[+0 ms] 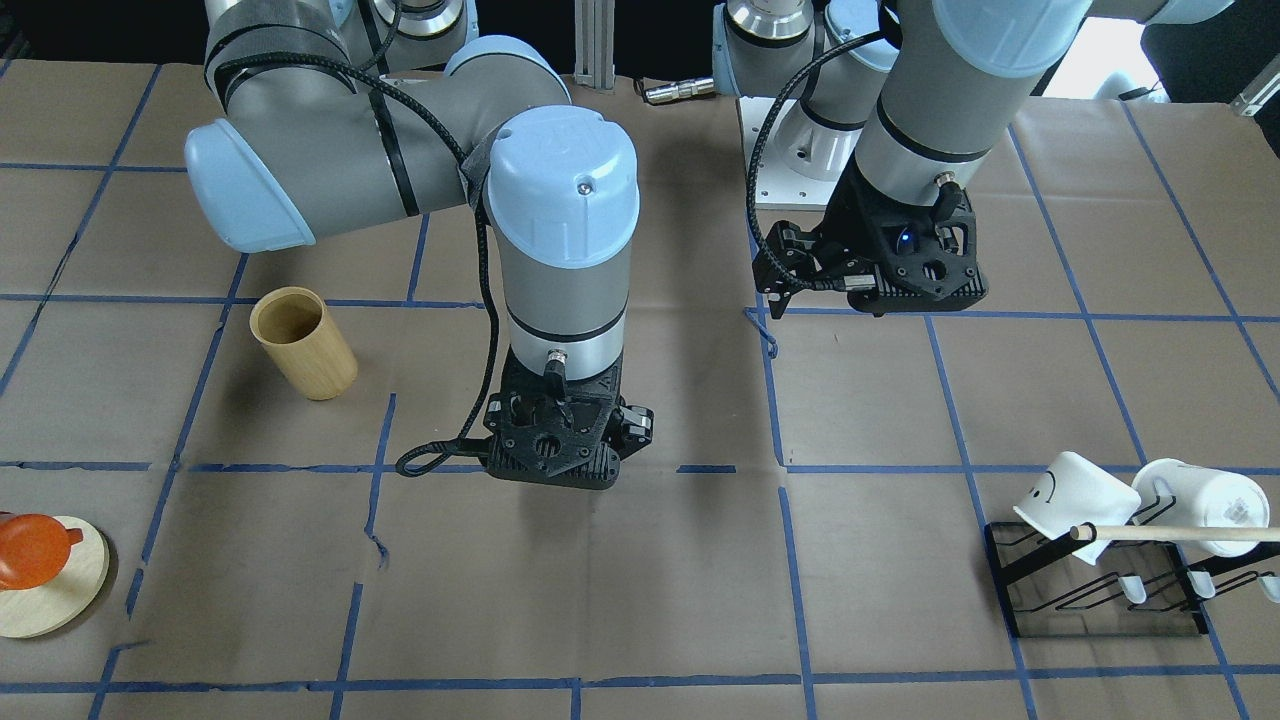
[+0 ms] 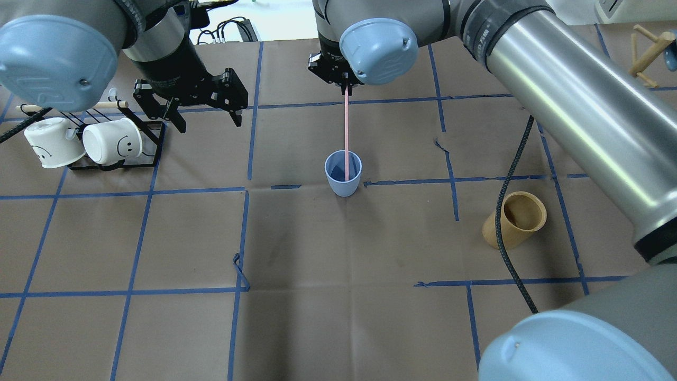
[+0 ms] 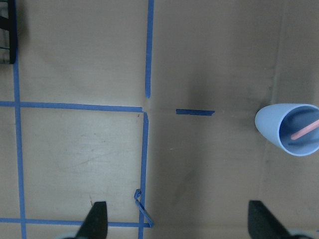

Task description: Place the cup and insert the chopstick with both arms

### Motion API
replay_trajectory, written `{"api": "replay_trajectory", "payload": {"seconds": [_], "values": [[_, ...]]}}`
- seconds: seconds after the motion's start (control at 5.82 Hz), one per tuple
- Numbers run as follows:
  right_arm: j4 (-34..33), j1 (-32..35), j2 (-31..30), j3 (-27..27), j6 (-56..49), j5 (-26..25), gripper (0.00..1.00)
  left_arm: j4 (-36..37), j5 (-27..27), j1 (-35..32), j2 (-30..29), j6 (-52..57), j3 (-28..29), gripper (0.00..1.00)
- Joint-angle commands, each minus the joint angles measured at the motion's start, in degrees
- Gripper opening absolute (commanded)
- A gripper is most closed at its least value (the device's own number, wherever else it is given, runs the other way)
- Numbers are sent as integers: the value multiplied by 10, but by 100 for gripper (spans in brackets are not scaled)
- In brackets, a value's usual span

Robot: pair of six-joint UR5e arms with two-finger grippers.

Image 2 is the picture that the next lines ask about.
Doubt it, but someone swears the blue mug on stand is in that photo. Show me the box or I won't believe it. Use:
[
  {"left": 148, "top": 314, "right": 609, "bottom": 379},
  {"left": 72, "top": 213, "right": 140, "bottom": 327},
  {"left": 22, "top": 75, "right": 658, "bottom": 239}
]
[{"left": 663, "top": 40, "right": 677, "bottom": 72}]

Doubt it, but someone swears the black wire cup rack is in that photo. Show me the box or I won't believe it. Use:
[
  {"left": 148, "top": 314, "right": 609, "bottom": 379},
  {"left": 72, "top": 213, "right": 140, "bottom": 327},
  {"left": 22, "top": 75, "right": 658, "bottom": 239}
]
[{"left": 17, "top": 98, "right": 164, "bottom": 171}]

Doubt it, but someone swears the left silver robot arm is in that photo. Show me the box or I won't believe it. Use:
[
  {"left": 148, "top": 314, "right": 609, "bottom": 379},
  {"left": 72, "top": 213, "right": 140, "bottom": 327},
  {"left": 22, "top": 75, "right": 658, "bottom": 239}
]
[{"left": 1, "top": 1, "right": 249, "bottom": 133}]

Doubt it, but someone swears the black braided right cable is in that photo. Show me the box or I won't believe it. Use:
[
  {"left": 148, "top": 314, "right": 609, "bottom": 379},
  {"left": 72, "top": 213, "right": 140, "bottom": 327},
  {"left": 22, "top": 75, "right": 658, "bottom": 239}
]
[{"left": 496, "top": 115, "right": 539, "bottom": 314}]

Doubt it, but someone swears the white mug lower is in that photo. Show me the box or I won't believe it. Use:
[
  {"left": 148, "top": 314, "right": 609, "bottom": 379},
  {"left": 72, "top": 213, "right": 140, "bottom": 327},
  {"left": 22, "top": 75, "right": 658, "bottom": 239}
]
[{"left": 82, "top": 117, "right": 143, "bottom": 166}]

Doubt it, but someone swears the black braided left cable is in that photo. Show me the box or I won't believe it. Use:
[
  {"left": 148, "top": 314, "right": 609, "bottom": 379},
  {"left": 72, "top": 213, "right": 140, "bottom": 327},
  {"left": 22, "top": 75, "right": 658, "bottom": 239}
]
[{"left": 0, "top": 107, "right": 52, "bottom": 144}]

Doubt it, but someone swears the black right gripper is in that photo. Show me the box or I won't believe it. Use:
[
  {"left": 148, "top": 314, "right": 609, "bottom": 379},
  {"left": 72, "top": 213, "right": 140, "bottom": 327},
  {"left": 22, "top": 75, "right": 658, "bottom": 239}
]
[{"left": 308, "top": 52, "right": 365, "bottom": 96}]

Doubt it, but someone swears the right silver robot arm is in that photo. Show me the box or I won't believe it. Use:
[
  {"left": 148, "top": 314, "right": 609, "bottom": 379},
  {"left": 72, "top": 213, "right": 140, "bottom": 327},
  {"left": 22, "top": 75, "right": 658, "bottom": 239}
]
[{"left": 309, "top": 1, "right": 676, "bottom": 380}]

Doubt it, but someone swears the light blue plastic cup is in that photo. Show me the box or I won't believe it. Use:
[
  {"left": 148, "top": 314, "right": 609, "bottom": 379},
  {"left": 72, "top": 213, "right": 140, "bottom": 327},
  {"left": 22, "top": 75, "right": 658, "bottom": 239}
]
[{"left": 324, "top": 150, "right": 363, "bottom": 197}]

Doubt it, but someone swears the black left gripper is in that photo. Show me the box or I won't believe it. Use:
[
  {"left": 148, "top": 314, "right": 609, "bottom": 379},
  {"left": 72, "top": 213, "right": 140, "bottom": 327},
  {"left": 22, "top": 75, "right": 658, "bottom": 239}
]
[{"left": 133, "top": 68, "right": 249, "bottom": 133}]

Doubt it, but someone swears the wooden cylinder holder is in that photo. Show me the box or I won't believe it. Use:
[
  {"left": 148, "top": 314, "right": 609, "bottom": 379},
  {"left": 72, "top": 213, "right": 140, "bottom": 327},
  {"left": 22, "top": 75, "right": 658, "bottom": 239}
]
[{"left": 500, "top": 191, "right": 548, "bottom": 249}]

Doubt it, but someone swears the black braided cable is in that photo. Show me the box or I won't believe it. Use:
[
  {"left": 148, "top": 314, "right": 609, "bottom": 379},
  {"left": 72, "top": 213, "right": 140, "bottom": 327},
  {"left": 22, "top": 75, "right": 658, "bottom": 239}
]
[
  {"left": 0, "top": 107, "right": 52, "bottom": 144},
  {"left": 496, "top": 115, "right": 539, "bottom": 314}
]

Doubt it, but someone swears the white mug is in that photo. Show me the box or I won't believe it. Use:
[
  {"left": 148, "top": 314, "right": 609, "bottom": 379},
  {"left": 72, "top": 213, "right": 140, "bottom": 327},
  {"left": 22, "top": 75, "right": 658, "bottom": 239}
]
[
  {"left": 24, "top": 117, "right": 86, "bottom": 169},
  {"left": 82, "top": 117, "right": 143, "bottom": 166}
]

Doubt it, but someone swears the wooden cup tree stand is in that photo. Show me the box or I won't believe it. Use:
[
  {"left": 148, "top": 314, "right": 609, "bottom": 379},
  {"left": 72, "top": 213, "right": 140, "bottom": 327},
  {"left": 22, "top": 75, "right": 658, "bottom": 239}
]
[{"left": 628, "top": 24, "right": 675, "bottom": 89}]

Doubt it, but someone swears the white mug upper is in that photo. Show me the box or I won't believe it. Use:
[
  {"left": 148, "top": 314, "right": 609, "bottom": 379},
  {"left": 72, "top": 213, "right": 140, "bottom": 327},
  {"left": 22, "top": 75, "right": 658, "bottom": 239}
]
[{"left": 24, "top": 117, "right": 86, "bottom": 169}]

